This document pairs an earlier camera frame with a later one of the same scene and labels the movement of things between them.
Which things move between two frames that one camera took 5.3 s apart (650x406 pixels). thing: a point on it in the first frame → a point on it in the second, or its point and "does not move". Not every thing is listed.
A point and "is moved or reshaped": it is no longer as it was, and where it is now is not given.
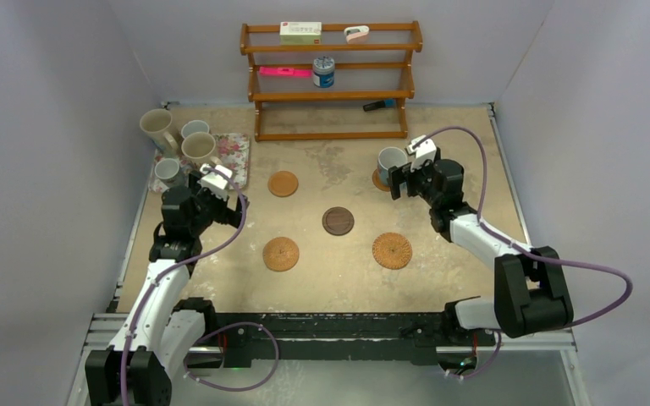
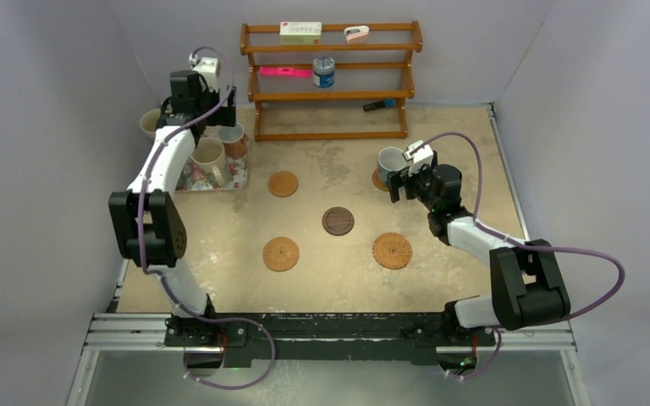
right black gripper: (404, 174) does not move
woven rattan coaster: (392, 250) does not move
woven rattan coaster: (280, 254) does not move
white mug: (194, 126) is moved or reshaped
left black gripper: (230, 216) → (223, 116)
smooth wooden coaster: (283, 183) does not move
